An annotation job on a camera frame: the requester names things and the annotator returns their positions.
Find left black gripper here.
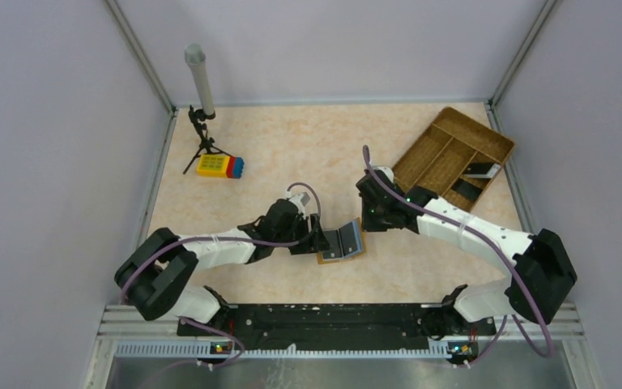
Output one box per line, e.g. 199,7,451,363
274,213,333,254

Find black credit card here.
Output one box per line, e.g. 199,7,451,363
339,218,365,259
322,229,343,262

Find yellow leather card holder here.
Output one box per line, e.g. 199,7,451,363
317,218,366,265

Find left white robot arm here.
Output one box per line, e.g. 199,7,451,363
113,197,327,335

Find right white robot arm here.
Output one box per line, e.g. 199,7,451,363
356,168,577,334

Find loose black card in tray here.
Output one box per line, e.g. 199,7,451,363
451,178,483,203

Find grey silver cards in tray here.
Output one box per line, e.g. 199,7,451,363
462,162,501,180

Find woven brown divided tray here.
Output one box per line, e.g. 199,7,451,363
392,106,515,211

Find red blue toy bricks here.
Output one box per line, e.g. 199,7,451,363
226,156,245,179

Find yellow toy brick block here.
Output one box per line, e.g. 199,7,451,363
196,154,231,178

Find small black tripod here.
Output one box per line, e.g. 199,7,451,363
182,105,231,174

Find grey cylinder on tripod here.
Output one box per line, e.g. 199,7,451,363
184,43,215,120

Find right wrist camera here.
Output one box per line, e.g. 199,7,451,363
373,166,394,185

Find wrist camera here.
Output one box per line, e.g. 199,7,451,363
373,166,394,185
287,192,310,213

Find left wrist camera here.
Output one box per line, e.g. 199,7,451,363
287,192,310,213

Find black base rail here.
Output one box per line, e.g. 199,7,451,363
177,303,497,353

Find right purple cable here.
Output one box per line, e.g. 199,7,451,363
361,144,556,369

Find grey slotted cable duct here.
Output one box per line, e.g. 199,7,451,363
114,340,451,359

